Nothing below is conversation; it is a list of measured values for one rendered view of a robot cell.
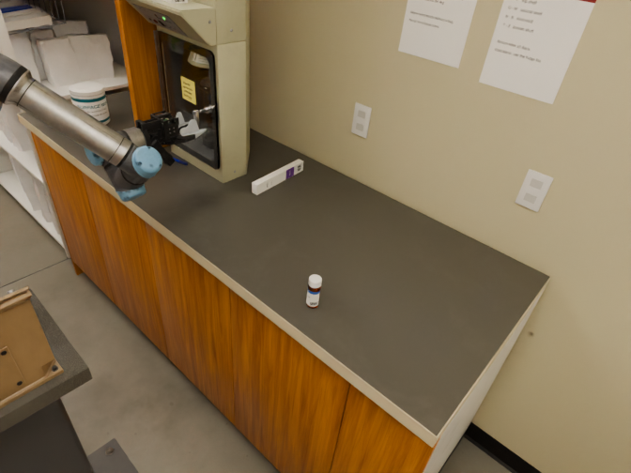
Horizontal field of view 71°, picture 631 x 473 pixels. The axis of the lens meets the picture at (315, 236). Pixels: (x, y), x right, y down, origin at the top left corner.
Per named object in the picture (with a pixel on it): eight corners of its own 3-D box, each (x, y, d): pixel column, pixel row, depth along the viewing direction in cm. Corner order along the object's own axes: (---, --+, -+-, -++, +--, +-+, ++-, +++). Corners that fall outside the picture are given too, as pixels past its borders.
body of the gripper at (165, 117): (180, 116, 133) (145, 127, 126) (183, 143, 139) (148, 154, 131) (166, 109, 137) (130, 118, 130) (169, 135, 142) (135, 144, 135)
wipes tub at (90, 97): (100, 113, 197) (94, 79, 188) (115, 122, 190) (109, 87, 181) (71, 119, 188) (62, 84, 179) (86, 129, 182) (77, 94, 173)
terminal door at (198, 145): (170, 141, 170) (157, 29, 146) (220, 171, 155) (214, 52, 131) (168, 141, 170) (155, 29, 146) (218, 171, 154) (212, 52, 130)
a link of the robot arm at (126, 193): (131, 195, 119) (112, 158, 117) (117, 205, 127) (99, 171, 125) (157, 186, 124) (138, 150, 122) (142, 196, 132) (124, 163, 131)
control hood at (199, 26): (155, 22, 145) (151, -13, 139) (217, 45, 130) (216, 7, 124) (122, 25, 138) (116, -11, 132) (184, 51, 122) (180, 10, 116)
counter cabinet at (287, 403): (178, 227, 289) (161, 91, 235) (461, 439, 188) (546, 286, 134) (75, 273, 247) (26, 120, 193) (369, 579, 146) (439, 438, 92)
